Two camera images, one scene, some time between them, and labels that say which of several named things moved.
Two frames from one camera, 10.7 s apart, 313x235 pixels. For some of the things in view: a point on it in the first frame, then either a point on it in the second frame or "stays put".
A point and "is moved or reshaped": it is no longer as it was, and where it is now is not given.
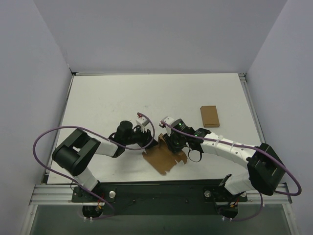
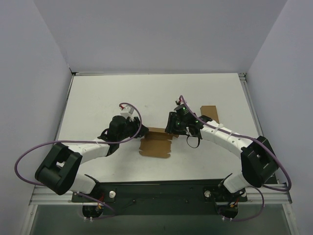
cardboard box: x=161 y=156 is moved or reshaped
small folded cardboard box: x=210 y=116 stays put
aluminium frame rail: x=242 y=77 stays put
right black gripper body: x=172 y=142 -> x=171 y=123
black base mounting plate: x=159 y=198 stays put
